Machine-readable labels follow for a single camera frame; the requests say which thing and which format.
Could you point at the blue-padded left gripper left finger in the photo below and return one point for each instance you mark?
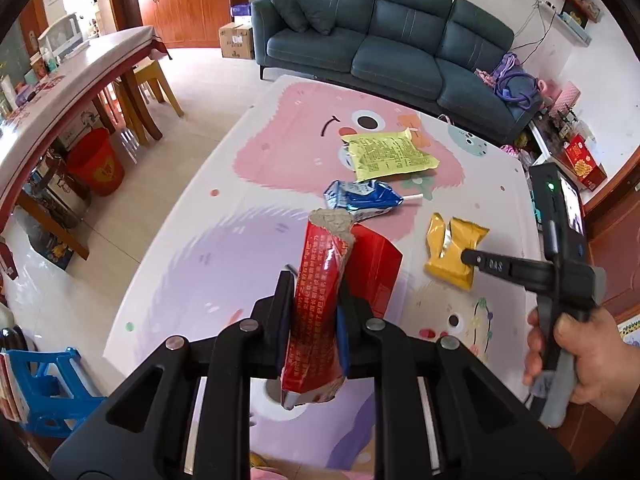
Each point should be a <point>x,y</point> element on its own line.
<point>274,316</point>

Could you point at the orange wooden cabinet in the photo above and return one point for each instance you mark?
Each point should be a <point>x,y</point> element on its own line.
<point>186,23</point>

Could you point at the yellow printed packet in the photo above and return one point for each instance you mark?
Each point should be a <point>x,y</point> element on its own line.
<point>385,154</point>

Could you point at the long wooden side table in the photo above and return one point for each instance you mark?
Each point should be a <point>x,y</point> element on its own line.
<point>80,79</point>

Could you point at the blue foil snack bag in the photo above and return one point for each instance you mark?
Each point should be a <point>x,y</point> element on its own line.
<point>362,200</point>

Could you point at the blue plastic stool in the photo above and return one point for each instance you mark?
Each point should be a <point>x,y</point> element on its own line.
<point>47,388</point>

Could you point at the red gift box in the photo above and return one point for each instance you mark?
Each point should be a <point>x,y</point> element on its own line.
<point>586,168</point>

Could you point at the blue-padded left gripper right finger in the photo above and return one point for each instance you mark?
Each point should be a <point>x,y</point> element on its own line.
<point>356,344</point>

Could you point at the red snack bag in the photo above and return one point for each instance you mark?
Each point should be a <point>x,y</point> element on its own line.
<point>337,253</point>

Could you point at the red plastic bucket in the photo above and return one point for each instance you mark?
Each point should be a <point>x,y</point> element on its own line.
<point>94,161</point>

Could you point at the yellow foil wrapper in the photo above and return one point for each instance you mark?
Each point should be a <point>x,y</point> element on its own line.
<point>445,242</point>

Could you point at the cartoon printed tablecloth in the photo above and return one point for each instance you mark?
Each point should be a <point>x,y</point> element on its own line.
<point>242,220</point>

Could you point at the dark teal sofa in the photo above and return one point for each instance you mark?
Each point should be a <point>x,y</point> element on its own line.
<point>434,55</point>

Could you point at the cardboard box by sofa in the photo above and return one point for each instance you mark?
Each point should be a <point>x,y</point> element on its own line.
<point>236,41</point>

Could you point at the purple bag on sofa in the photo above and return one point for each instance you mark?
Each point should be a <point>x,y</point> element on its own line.
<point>513,84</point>

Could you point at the yellow wooden stool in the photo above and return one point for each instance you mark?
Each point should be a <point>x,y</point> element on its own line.
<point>149,76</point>

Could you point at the phone on gripper mount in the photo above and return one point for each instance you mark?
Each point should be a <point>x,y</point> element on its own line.
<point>557,199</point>

